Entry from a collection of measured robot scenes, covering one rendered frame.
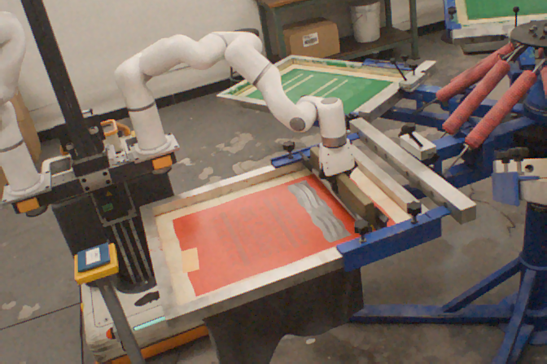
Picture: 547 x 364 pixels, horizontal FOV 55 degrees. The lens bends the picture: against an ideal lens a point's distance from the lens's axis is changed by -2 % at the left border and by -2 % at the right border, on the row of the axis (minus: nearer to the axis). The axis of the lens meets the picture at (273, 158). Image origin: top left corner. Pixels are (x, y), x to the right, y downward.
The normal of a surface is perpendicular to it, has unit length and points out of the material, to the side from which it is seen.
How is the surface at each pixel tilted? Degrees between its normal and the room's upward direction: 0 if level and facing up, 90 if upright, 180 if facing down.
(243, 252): 0
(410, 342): 0
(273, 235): 0
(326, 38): 89
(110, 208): 90
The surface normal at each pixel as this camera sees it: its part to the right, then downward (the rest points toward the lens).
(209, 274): -0.16, -0.87
